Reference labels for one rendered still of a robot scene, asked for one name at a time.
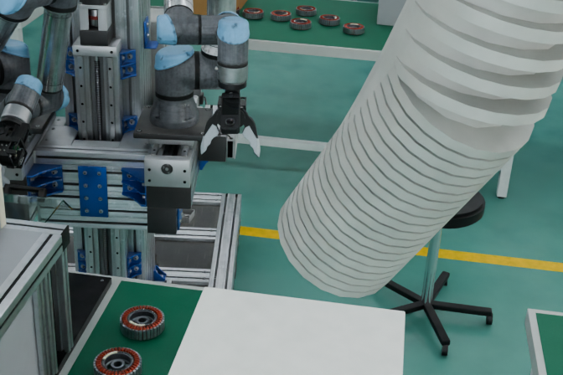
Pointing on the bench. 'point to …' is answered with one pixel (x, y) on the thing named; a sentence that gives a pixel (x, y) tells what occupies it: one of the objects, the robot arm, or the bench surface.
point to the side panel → (27, 340)
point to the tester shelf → (26, 262)
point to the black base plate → (81, 305)
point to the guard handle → (25, 189)
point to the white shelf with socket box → (288, 337)
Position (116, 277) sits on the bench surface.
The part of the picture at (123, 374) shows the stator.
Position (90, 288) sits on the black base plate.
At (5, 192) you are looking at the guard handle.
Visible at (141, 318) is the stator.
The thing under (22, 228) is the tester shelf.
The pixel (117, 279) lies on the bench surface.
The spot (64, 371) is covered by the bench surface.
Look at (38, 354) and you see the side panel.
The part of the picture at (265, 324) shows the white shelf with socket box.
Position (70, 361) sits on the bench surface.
